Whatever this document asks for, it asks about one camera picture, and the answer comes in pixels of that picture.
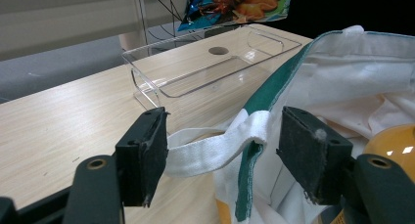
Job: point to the clear plastic container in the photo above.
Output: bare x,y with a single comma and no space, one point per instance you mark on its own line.
195,70

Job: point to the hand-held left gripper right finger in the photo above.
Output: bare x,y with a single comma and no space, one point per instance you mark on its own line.
313,155

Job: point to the blue chip bag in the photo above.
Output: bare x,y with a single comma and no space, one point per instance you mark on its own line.
241,5

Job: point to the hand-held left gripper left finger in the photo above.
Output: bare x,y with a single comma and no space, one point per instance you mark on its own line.
140,158

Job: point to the orange juice bottle white cap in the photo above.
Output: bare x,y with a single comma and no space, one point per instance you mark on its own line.
391,145

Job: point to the white canvas tote bag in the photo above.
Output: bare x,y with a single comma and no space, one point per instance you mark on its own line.
352,83

